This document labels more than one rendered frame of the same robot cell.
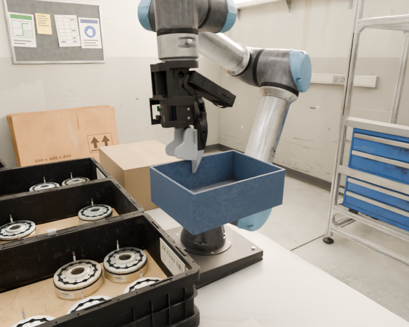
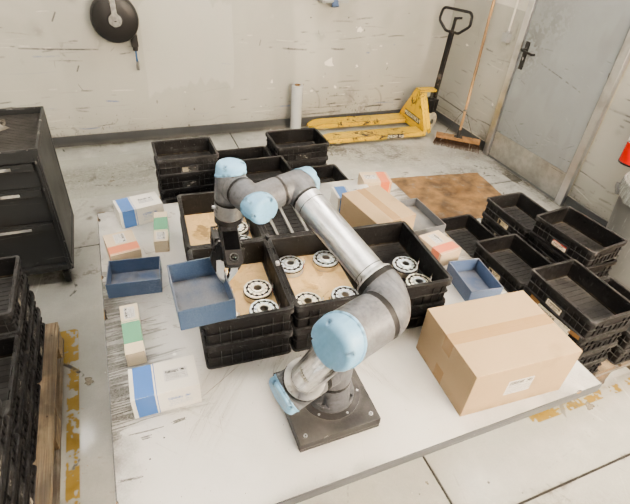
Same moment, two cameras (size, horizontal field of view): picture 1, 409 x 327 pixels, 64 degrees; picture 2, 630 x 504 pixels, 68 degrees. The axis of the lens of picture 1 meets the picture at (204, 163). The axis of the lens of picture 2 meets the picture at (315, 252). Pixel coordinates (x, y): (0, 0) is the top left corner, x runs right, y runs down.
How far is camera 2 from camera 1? 154 cm
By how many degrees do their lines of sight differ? 87
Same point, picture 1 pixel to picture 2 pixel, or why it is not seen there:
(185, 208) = (176, 272)
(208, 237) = not seen: hidden behind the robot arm
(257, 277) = (274, 435)
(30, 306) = (246, 277)
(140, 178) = (433, 332)
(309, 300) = (227, 467)
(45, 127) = not seen: outside the picture
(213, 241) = not seen: hidden behind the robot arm
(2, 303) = (253, 268)
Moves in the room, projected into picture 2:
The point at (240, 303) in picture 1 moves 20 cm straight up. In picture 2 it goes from (245, 409) to (244, 368)
